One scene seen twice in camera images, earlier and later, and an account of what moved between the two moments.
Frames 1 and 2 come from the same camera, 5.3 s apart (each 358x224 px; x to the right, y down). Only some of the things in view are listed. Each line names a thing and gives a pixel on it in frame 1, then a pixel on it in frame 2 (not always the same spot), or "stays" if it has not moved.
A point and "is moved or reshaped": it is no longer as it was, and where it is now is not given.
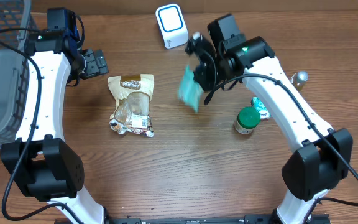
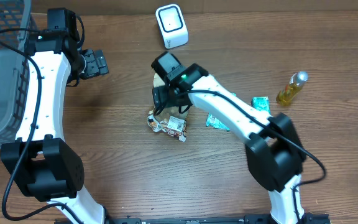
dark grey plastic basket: x=4 y=71 stays
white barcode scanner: x=173 y=25 stays
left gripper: x=95 y=63 stays
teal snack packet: x=189 y=90 is moved or reshaped
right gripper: x=202 y=76 -> x=165 y=98
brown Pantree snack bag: x=132 y=114 -> x=172 y=120
